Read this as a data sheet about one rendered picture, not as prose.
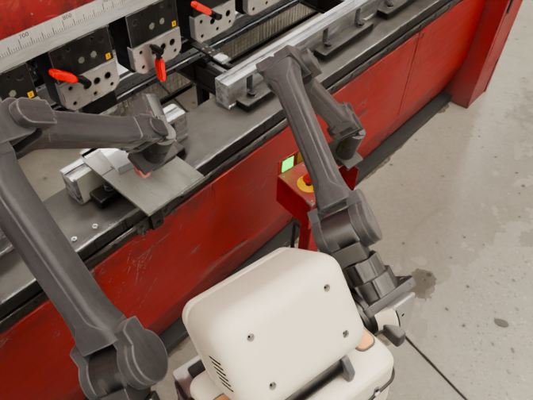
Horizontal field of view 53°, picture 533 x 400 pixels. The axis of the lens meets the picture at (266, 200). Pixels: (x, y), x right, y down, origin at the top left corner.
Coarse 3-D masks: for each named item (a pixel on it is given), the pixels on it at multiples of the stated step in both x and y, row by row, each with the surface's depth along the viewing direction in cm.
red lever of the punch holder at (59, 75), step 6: (54, 72) 111; (60, 72) 112; (66, 72) 114; (54, 78) 112; (60, 78) 112; (66, 78) 113; (72, 78) 114; (78, 78) 116; (84, 78) 118; (84, 84) 117; (90, 84) 118
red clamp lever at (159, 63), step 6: (156, 48) 129; (162, 48) 129; (156, 54) 131; (162, 54) 130; (156, 60) 132; (162, 60) 132; (156, 66) 133; (162, 66) 133; (156, 72) 135; (162, 72) 134; (162, 78) 135
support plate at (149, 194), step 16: (96, 160) 138; (176, 160) 139; (112, 176) 135; (128, 176) 135; (160, 176) 135; (176, 176) 135; (192, 176) 135; (128, 192) 131; (144, 192) 131; (160, 192) 131; (176, 192) 132; (144, 208) 128; (160, 208) 129
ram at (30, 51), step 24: (0, 0) 98; (24, 0) 102; (48, 0) 105; (72, 0) 109; (96, 0) 114; (144, 0) 123; (0, 24) 101; (24, 24) 104; (96, 24) 117; (24, 48) 107; (48, 48) 111; (0, 72) 106
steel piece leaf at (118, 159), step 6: (114, 150) 141; (120, 150) 141; (108, 156) 139; (114, 156) 139; (120, 156) 139; (126, 156) 139; (114, 162) 138; (120, 162) 138; (126, 162) 138; (120, 168) 134; (126, 168) 135; (120, 174) 135
